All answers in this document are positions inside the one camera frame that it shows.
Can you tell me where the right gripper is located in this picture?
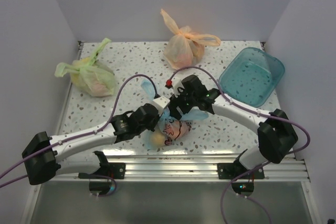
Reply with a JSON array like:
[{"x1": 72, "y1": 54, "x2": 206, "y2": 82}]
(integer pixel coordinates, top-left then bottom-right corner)
[{"x1": 167, "y1": 86, "x2": 197, "y2": 120}]

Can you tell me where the blue plastic bag with fruit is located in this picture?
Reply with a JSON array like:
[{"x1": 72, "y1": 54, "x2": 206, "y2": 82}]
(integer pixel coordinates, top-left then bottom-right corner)
[{"x1": 140, "y1": 80, "x2": 209, "y2": 152}]

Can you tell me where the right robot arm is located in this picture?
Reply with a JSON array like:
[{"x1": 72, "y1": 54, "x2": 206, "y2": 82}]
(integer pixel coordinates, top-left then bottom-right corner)
[{"x1": 166, "y1": 74, "x2": 298, "y2": 178}]

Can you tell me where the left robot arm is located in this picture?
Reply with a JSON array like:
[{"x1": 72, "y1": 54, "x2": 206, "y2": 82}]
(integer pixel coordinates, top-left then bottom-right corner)
[{"x1": 22, "y1": 103, "x2": 166, "y2": 185}]

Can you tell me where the orange plastic bag with fruit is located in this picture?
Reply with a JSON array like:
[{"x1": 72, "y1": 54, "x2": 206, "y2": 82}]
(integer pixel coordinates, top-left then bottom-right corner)
[{"x1": 160, "y1": 9, "x2": 221, "y2": 69}]

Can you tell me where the green plastic bag with fruit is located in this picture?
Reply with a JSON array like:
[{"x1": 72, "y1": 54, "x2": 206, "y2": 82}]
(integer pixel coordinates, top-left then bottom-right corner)
[{"x1": 55, "y1": 38, "x2": 116, "y2": 97}]

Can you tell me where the teal transparent plastic basin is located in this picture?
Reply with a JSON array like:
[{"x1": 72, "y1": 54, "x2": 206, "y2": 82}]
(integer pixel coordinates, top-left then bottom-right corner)
[{"x1": 218, "y1": 47, "x2": 285, "y2": 108}]

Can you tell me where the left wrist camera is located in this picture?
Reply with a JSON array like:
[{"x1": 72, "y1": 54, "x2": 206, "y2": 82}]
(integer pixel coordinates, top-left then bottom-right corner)
[{"x1": 151, "y1": 96, "x2": 170, "y2": 110}]

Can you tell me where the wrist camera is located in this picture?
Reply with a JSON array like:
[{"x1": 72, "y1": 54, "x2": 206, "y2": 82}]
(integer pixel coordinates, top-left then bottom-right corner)
[
  {"x1": 165, "y1": 77, "x2": 185, "y2": 97},
  {"x1": 151, "y1": 96, "x2": 170, "y2": 110}
]

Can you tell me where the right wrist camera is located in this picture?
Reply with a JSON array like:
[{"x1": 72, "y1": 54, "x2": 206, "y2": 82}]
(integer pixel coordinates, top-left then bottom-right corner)
[{"x1": 165, "y1": 77, "x2": 185, "y2": 97}]

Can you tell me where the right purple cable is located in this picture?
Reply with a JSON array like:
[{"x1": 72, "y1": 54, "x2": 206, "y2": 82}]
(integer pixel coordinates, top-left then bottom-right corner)
[{"x1": 167, "y1": 65, "x2": 311, "y2": 224}]

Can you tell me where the purple cable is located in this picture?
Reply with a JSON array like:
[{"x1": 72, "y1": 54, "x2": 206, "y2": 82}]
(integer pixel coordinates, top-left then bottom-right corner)
[
  {"x1": 0, "y1": 73, "x2": 160, "y2": 188},
  {"x1": 167, "y1": 65, "x2": 311, "y2": 224}
]

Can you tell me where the aluminium front rail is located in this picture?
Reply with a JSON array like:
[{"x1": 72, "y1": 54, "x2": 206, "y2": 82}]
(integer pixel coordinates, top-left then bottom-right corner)
[{"x1": 53, "y1": 152, "x2": 309, "y2": 182}]

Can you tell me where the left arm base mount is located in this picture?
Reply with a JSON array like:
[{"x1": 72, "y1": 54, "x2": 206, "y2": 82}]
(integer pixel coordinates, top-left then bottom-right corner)
[{"x1": 78, "y1": 151, "x2": 126, "y2": 179}]

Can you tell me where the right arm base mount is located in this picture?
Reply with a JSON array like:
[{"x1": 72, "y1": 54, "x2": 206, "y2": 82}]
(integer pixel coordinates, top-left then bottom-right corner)
[{"x1": 217, "y1": 149, "x2": 265, "y2": 180}]

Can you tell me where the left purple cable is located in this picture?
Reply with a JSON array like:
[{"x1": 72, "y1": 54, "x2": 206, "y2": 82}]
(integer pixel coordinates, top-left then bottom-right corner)
[{"x1": 0, "y1": 73, "x2": 160, "y2": 188}]

